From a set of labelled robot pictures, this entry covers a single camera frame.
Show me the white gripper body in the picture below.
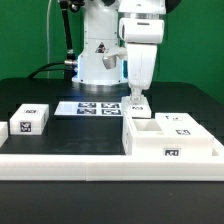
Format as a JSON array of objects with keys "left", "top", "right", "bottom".
[{"left": 119, "top": 18, "right": 164, "bottom": 90}]

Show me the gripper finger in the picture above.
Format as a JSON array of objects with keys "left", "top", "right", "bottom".
[{"left": 130, "top": 88, "right": 142, "bottom": 103}]

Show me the white cabinet door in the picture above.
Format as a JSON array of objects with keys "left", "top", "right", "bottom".
[
  {"left": 121, "top": 95, "right": 151, "bottom": 118},
  {"left": 155, "top": 113, "right": 212, "bottom": 138}
]

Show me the white cabinet body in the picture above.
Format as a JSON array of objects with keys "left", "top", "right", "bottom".
[{"left": 122, "top": 114, "right": 214, "bottom": 158}]

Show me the white cabinet top block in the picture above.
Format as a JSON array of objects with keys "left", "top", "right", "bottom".
[{"left": 10, "top": 104, "right": 49, "bottom": 135}]

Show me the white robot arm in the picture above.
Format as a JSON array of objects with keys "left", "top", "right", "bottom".
[{"left": 73, "top": 0, "right": 181, "bottom": 103}]

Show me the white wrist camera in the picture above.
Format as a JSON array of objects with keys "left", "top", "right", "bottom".
[{"left": 102, "top": 47, "right": 127, "bottom": 70}]

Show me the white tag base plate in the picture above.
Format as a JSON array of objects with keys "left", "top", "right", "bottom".
[{"left": 55, "top": 101, "right": 122, "bottom": 117}]

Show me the black cable bundle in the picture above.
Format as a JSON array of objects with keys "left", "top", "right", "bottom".
[{"left": 27, "top": 61, "right": 68, "bottom": 80}]

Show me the white u-shaped wall fence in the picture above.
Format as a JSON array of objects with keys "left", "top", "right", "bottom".
[{"left": 0, "top": 121, "right": 224, "bottom": 182}]

